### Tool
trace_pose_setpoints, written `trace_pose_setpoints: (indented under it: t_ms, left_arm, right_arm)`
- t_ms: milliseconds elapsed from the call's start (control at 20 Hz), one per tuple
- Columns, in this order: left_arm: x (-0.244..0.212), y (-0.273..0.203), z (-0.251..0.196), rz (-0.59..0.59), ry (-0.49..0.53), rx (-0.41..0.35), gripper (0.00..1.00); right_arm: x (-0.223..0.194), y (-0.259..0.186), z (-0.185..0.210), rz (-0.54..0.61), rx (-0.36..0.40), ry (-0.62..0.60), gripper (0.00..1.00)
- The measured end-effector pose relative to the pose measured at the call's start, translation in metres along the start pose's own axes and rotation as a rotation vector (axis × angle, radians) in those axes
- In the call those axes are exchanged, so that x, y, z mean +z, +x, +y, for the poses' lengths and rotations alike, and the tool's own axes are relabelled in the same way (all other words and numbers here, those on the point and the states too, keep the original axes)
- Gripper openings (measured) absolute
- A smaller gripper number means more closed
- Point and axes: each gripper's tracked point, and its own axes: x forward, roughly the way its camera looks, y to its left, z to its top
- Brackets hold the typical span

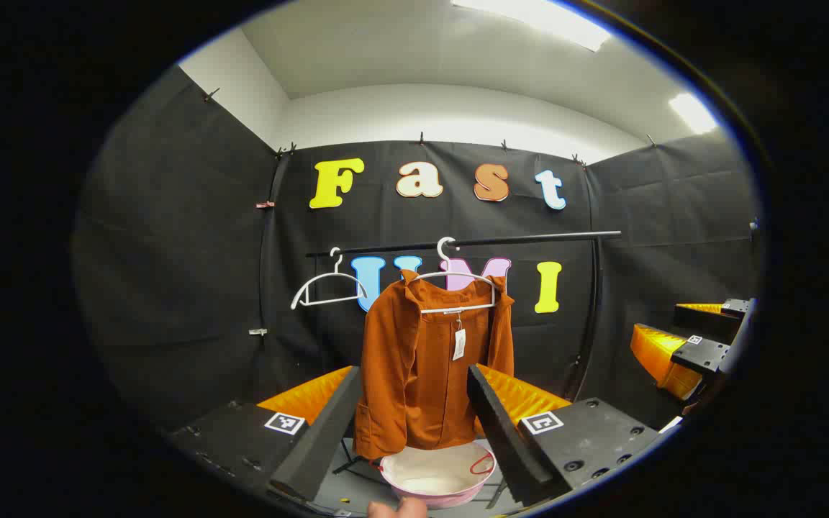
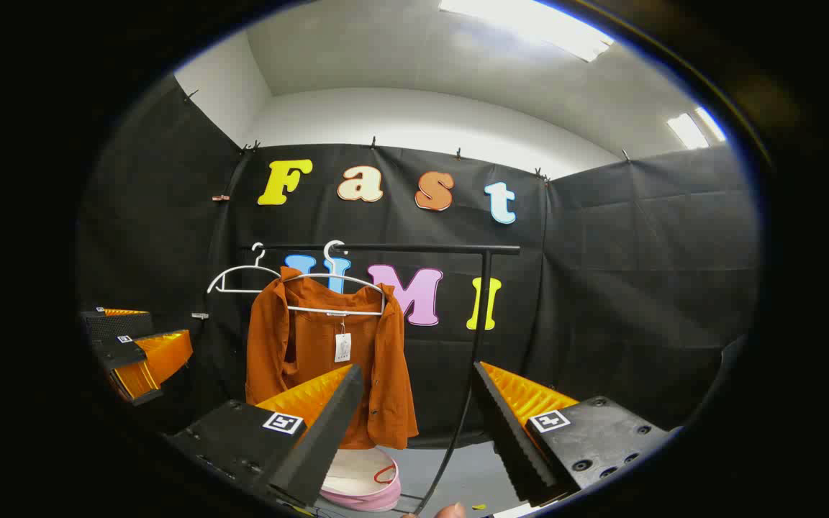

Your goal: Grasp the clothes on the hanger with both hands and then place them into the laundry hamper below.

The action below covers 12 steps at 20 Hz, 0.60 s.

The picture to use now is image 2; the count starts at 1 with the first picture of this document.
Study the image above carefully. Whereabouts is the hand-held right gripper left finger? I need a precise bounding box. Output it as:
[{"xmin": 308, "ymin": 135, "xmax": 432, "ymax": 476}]
[{"xmin": 166, "ymin": 363, "xmax": 365, "ymax": 508}]

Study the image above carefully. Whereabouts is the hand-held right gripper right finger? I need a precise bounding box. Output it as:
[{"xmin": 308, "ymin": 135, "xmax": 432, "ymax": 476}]
[{"xmin": 472, "ymin": 361, "xmax": 674, "ymax": 508}]

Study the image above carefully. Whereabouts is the pink white laundry hamper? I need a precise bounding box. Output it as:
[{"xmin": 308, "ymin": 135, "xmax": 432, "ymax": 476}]
[{"xmin": 320, "ymin": 446, "xmax": 402, "ymax": 513}]

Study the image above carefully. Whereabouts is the orange ribbed shirt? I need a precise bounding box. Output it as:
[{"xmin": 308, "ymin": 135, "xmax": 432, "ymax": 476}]
[{"xmin": 245, "ymin": 266, "xmax": 419, "ymax": 450}]

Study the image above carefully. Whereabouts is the white clothes hanger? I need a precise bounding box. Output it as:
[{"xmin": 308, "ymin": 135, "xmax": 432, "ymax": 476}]
[{"xmin": 281, "ymin": 240, "xmax": 386, "ymax": 317}]

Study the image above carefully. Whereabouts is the white empty hanger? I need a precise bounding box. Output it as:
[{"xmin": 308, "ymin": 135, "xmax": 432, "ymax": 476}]
[{"xmin": 207, "ymin": 242, "xmax": 282, "ymax": 294}]

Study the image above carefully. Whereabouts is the black metal clothes rack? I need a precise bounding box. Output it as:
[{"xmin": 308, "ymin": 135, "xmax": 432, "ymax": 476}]
[{"xmin": 242, "ymin": 243, "xmax": 521, "ymax": 516}]

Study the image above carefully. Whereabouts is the black backdrop cloth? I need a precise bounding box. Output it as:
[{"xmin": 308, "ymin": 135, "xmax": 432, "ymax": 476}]
[{"xmin": 76, "ymin": 72, "xmax": 761, "ymax": 450}]

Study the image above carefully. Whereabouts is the small ceiling light panel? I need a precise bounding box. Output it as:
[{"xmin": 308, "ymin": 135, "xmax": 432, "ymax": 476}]
[
  {"xmin": 695, "ymin": 106, "xmax": 728, "ymax": 142},
  {"xmin": 666, "ymin": 113, "xmax": 710, "ymax": 150}
]

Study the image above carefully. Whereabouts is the large ceiling light panel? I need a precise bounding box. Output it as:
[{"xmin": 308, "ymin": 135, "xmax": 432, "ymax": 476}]
[{"xmin": 438, "ymin": 0, "xmax": 615, "ymax": 63}]

